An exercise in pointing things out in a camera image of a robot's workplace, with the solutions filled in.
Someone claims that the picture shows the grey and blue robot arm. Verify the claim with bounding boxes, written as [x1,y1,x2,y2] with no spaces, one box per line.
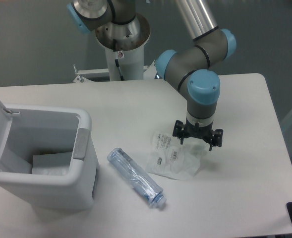
[67,0,236,148]

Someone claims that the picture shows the crushed clear plastic bottle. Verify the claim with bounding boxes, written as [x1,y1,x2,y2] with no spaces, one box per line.
[107,148,167,209]

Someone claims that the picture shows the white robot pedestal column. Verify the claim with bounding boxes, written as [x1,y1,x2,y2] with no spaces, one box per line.
[95,13,150,81]

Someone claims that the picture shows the white trash can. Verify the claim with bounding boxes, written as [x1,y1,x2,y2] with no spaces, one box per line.
[0,105,99,210]

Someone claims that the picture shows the white plastic wrapper bag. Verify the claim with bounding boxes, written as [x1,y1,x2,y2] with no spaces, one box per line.
[145,130,207,180]

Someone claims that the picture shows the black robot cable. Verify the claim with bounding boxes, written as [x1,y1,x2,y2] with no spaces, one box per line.
[112,38,125,81]

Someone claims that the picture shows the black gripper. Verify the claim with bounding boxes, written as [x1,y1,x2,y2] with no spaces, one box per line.
[172,120,224,151]

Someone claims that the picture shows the white pedestal base frame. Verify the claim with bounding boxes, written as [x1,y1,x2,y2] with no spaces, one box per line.
[73,61,162,83]

